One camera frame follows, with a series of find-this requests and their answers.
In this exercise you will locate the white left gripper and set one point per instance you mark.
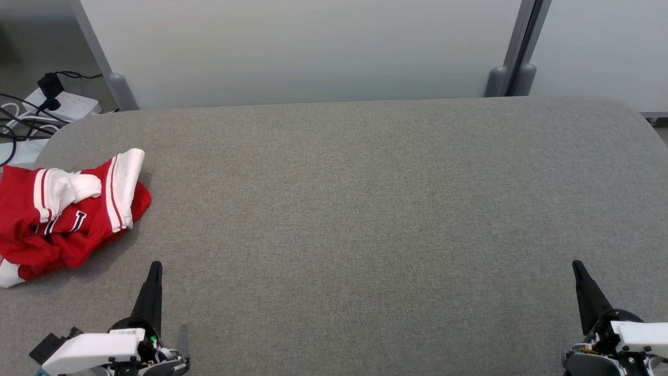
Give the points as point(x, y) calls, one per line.
point(94, 350)

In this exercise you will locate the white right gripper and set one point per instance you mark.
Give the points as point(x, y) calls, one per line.
point(639, 334)

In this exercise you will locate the red white-sleeved t-shirt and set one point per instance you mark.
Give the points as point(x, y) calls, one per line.
point(122, 183)

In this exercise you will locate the white power strip with plug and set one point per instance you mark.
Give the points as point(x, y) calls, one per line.
point(73, 107)

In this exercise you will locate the black power adapter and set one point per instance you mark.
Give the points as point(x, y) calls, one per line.
point(50, 86)

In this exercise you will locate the narrow white partition panel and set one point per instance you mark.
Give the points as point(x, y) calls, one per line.
point(605, 52)

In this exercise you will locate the wide white partition panel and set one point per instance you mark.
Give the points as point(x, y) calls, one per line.
point(302, 52)

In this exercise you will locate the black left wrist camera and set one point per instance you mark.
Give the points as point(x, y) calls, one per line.
point(52, 344)

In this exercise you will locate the grey single-foot partition post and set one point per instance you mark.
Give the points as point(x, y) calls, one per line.
point(122, 91)

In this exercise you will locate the grey double-foot partition post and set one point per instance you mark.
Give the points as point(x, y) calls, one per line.
point(514, 78)

